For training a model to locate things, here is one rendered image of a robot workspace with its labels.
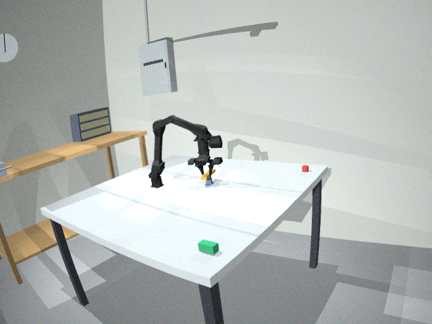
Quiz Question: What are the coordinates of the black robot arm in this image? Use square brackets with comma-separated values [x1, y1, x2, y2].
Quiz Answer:
[148, 115, 223, 188]

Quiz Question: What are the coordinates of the yellow bar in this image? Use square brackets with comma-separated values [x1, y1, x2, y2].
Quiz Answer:
[200, 169, 215, 180]

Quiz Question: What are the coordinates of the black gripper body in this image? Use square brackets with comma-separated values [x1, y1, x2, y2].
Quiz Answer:
[188, 149, 223, 165]

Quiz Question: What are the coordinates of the green rectangular block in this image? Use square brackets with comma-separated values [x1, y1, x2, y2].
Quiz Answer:
[198, 239, 219, 254]

